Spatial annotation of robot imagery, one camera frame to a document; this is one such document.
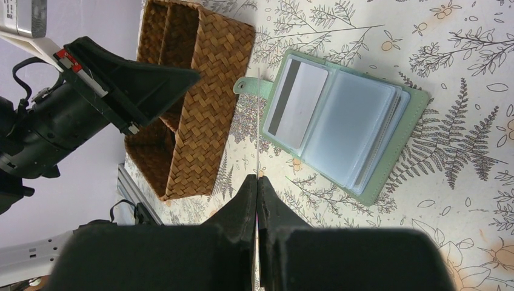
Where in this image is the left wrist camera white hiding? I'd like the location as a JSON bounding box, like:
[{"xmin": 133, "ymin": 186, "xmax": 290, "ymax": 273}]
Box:
[{"xmin": 1, "ymin": 0, "xmax": 63, "ymax": 72}]

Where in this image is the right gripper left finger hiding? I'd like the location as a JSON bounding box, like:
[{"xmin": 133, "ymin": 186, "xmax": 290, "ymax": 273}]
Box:
[{"xmin": 46, "ymin": 175, "xmax": 257, "ymax": 290}]

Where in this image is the white card in holder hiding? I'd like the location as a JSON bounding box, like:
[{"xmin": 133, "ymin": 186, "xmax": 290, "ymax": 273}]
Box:
[{"xmin": 266, "ymin": 58, "xmax": 329, "ymax": 150}]

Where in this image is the woven brown basket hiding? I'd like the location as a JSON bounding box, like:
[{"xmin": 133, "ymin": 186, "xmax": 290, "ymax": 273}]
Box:
[{"xmin": 125, "ymin": 1, "xmax": 255, "ymax": 201}]

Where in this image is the floral table mat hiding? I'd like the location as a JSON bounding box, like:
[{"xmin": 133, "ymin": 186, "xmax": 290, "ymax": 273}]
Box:
[{"xmin": 124, "ymin": 0, "xmax": 514, "ymax": 291}]

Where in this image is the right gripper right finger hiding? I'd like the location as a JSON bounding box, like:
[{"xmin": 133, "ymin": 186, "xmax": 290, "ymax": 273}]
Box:
[{"xmin": 256, "ymin": 177, "xmax": 453, "ymax": 290}]

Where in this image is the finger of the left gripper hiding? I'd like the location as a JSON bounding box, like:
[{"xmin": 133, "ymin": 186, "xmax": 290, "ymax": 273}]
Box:
[{"xmin": 56, "ymin": 36, "xmax": 201, "ymax": 135}]

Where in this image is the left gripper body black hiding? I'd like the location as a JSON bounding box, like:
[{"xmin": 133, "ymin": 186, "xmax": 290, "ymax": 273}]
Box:
[{"xmin": 1, "ymin": 82, "xmax": 109, "ymax": 213}]

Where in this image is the green card holder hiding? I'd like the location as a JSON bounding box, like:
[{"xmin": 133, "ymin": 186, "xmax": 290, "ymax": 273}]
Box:
[{"xmin": 233, "ymin": 50, "xmax": 429, "ymax": 206}]

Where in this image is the white card with stripe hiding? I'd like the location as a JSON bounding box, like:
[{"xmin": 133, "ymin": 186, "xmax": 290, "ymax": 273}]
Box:
[{"xmin": 255, "ymin": 68, "xmax": 261, "ymax": 179}]

